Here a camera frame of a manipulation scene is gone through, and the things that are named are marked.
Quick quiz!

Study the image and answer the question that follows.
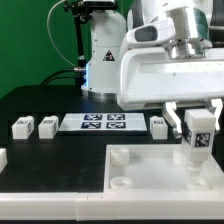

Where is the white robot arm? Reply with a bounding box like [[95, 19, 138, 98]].
[[82, 0, 224, 138]]

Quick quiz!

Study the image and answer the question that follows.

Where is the grey cable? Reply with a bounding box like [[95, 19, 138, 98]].
[[46, 0, 81, 69]]

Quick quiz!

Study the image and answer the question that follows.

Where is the black cable bundle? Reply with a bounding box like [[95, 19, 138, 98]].
[[40, 68, 84, 86]]

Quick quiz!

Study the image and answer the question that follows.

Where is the white sheet with fiducial markers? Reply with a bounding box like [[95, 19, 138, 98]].
[[59, 113, 147, 131]]

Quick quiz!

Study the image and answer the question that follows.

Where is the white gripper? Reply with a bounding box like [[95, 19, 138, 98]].
[[117, 18, 224, 139]]

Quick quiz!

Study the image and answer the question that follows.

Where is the white U-shaped obstacle fence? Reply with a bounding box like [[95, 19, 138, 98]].
[[0, 147, 224, 222]]

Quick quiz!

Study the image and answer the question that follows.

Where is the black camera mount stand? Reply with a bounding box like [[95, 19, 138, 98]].
[[64, 0, 118, 86]]

